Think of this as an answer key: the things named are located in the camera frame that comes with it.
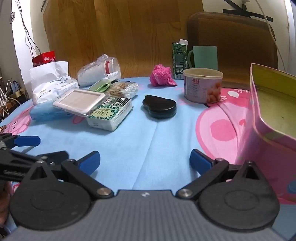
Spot red box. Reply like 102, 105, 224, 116
32, 51, 56, 68

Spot black cables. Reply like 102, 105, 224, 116
17, 0, 41, 55

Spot white charging cables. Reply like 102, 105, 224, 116
0, 79, 12, 121

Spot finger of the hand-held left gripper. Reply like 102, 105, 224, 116
0, 133, 41, 149
38, 151, 69, 172

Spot green plastic item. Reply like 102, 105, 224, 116
88, 80, 117, 92

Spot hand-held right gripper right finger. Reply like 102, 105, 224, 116
176, 149, 266, 199

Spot wood grain board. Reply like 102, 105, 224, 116
43, 0, 204, 79

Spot pink biscuit tin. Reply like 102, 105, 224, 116
236, 63, 296, 204

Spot white cable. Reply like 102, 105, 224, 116
254, 0, 287, 71

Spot bagged stack of cups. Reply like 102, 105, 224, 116
77, 54, 121, 88

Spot black tape cross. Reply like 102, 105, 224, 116
222, 0, 273, 21

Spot brown chair back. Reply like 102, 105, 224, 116
186, 11, 278, 84

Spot frosted glass sliding door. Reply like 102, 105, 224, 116
283, 0, 296, 77

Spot green drink carton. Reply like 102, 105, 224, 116
171, 39, 189, 80

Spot printed blue blanket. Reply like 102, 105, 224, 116
0, 76, 296, 232

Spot pink fluffy scrunchie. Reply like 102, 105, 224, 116
149, 65, 177, 87

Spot white tissue pack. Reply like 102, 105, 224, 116
29, 61, 78, 105

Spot green mug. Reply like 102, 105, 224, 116
188, 46, 218, 70

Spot blue case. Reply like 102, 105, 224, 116
29, 102, 73, 121

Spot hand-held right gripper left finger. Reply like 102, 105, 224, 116
22, 151, 114, 200

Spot black case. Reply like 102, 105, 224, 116
142, 95, 177, 119

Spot black power adapter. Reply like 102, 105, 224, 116
10, 81, 22, 93

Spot round can with lid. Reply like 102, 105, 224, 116
183, 68, 224, 104

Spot green printed tissue packet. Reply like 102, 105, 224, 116
86, 98, 133, 132

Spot clear snack packet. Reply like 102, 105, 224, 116
105, 81, 139, 98

